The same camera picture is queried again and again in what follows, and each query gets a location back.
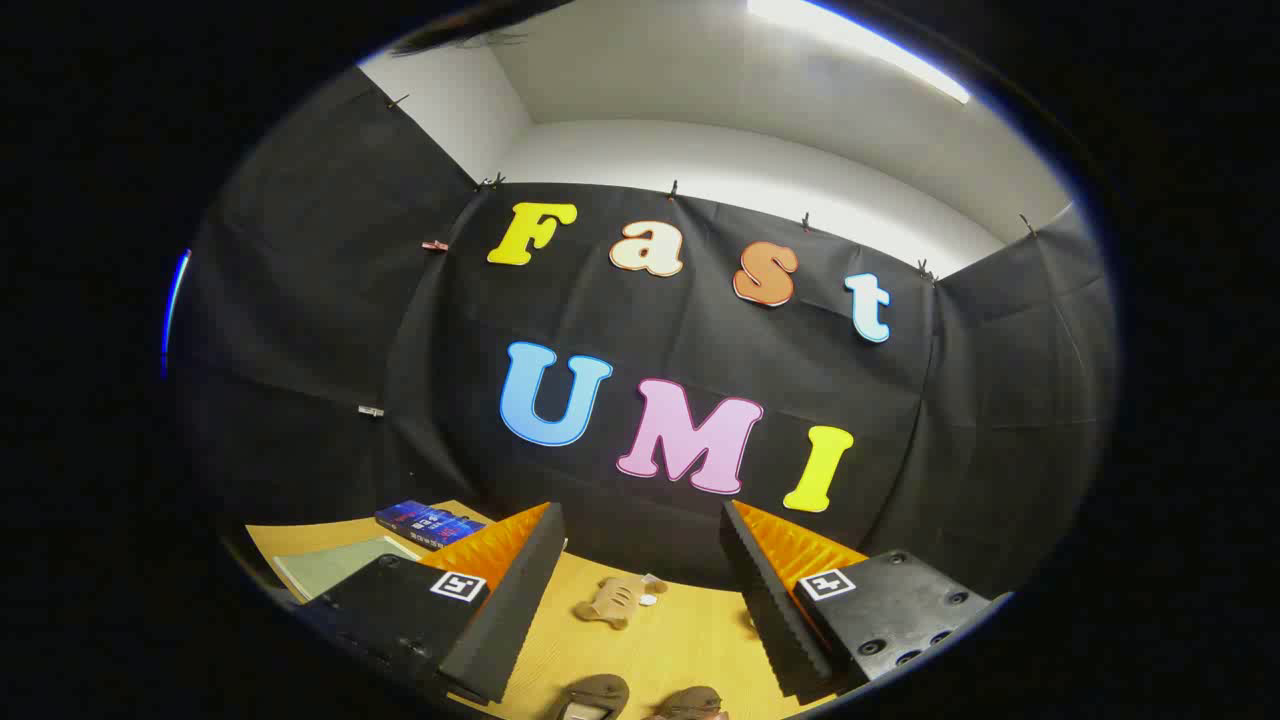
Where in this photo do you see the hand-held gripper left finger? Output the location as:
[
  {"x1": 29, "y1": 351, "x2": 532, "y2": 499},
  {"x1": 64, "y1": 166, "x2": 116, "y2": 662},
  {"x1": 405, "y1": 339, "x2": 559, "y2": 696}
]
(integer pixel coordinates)
[{"x1": 300, "y1": 502, "x2": 568, "y2": 706}]

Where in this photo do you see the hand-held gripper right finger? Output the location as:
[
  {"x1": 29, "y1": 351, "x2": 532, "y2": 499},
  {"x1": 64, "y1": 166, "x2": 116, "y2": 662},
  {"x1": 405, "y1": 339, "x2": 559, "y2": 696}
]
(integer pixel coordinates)
[{"x1": 720, "y1": 500, "x2": 1001, "y2": 701}]

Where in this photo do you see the brown suede shoe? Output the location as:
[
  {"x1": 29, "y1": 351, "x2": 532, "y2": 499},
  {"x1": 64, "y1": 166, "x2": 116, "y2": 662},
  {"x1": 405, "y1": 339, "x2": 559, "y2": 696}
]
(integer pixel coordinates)
[
  {"x1": 645, "y1": 686, "x2": 729, "y2": 720},
  {"x1": 545, "y1": 674, "x2": 631, "y2": 720}
]

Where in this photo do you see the beige fabric storage box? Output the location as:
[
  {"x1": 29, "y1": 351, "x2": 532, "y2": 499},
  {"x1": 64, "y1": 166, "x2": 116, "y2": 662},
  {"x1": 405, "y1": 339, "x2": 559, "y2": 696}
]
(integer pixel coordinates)
[{"x1": 272, "y1": 536, "x2": 423, "y2": 604}]

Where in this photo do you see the brown plush toy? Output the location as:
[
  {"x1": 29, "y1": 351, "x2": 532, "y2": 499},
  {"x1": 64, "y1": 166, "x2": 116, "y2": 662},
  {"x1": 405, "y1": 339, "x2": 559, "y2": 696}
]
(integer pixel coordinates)
[{"x1": 573, "y1": 575, "x2": 669, "y2": 631}]

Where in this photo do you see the dark blue book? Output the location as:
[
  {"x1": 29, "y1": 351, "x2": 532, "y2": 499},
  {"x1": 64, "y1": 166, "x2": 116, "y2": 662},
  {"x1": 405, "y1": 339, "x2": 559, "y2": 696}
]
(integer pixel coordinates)
[{"x1": 375, "y1": 500, "x2": 486, "y2": 551}]

